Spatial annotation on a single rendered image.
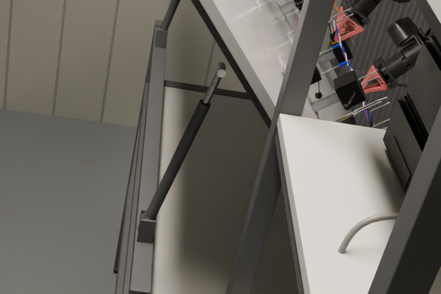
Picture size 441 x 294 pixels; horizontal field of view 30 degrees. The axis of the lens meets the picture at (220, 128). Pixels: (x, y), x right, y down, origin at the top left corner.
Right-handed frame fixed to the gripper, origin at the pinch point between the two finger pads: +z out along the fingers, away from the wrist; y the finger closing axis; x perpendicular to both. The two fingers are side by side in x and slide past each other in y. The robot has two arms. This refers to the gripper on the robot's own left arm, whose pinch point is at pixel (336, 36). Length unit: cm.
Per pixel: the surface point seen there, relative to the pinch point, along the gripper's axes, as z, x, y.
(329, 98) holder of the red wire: 2, -6, 55
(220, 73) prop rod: 4, -30, 79
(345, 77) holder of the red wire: -3, -6, 54
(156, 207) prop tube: 35, -23, 75
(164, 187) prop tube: 30, -25, 76
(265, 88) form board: -2, -26, 94
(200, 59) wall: 68, -8, -136
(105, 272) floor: 125, 0, -39
